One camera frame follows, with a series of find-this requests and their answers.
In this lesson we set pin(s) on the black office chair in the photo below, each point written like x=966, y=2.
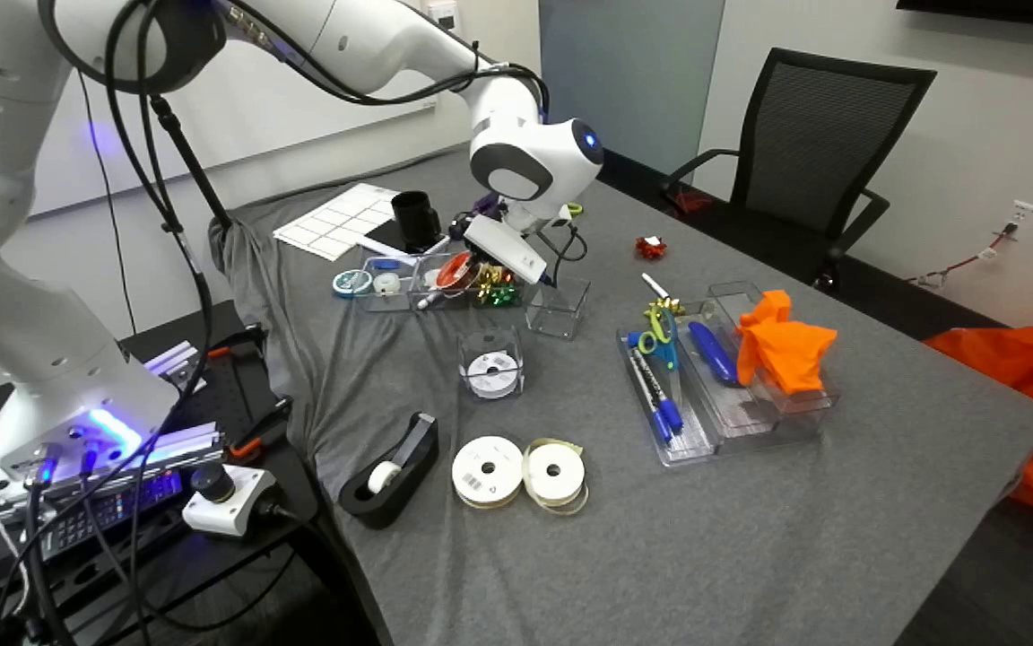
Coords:
x=812, y=139

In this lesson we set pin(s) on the black tape dispenser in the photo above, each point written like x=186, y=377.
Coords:
x=383, y=489

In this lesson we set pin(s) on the orange cloth in container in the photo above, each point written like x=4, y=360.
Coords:
x=783, y=351

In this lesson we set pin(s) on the black cup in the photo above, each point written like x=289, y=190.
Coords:
x=412, y=218

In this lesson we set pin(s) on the teal tape roll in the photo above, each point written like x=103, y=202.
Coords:
x=349, y=281

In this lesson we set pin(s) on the white ribbon spool left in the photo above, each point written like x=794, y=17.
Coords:
x=487, y=470

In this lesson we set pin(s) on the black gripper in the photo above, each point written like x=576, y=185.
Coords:
x=508, y=249

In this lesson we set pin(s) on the clear container with white spool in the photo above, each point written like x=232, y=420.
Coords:
x=489, y=342

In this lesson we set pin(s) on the small red bow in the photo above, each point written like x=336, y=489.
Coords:
x=649, y=249

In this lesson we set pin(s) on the white ribbon spool gold edge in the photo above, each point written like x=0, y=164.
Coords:
x=556, y=475

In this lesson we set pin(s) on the clear tape roll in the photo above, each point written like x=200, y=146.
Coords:
x=388, y=284

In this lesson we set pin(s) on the small empty clear container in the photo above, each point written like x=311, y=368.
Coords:
x=556, y=309

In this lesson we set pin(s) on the white ribbon spool in container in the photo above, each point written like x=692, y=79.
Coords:
x=493, y=376

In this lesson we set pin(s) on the clear tray with blue marker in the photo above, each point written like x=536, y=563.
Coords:
x=735, y=409

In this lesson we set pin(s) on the green gift bow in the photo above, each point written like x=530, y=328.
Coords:
x=501, y=298

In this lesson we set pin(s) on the blue pen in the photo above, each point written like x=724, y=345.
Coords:
x=662, y=409

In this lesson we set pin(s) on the clear tray with pens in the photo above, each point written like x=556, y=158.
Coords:
x=690, y=443

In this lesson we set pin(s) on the white label sheet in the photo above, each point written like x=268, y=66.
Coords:
x=338, y=225

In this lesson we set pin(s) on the blue marker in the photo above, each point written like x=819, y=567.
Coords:
x=711, y=354

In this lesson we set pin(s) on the long clear organizer tray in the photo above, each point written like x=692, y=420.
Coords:
x=416, y=284

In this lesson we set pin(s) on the gold gift bow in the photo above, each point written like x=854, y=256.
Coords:
x=493, y=276

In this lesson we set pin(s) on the grey tablecloth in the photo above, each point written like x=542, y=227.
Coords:
x=830, y=532

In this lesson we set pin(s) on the green yellow scissors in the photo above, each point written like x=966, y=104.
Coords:
x=657, y=334

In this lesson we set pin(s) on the black camera tripod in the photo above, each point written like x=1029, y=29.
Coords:
x=168, y=122

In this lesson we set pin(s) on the red ribbon spool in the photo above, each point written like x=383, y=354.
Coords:
x=452, y=269

